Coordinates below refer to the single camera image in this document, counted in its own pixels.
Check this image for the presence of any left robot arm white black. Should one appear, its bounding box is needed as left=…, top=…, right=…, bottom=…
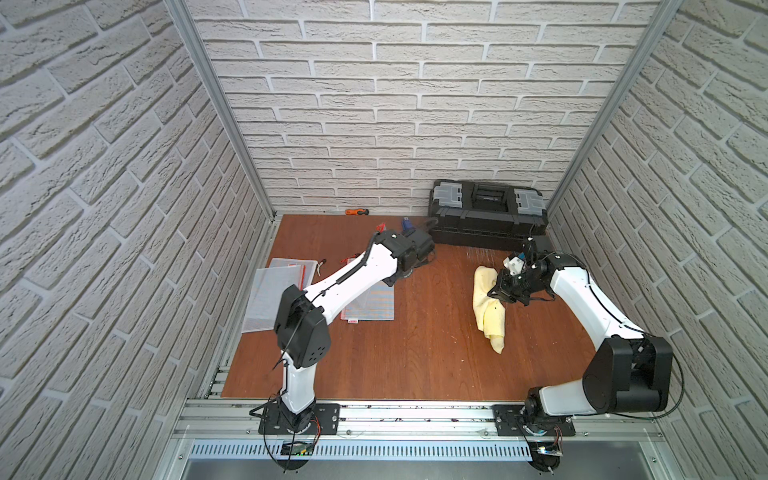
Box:
left=274, top=229, right=435, bottom=433

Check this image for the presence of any aluminium front rail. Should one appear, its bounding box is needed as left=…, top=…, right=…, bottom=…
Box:
left=171, top=399, right=665, bottom=442

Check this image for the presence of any black plastic toolbox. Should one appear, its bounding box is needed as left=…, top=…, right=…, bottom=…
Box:
left=428, top=179, right=548, bottom=252

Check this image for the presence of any white mesh document bag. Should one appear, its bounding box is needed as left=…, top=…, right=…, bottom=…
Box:
left=268, top=258, right=320, bottom=289
left=340, top=281, right=395, bottom=323

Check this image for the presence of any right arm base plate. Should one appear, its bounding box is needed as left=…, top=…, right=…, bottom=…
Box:
left=491, top=403, right=576, bottom=438

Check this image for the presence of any red zipper mesh document bag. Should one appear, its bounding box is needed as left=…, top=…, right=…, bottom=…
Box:
left=241, top=267, right=300, bottom=334

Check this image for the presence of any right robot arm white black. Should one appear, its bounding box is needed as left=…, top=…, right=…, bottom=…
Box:
left=487, top=263, right=683, bottom=434

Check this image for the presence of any yellow cleaning cloth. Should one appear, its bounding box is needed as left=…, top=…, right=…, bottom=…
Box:
left=472, top=266, right=506, bottom=354

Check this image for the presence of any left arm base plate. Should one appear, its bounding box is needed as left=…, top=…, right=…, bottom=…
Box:
left=252, top=399, right=341, bottom=436

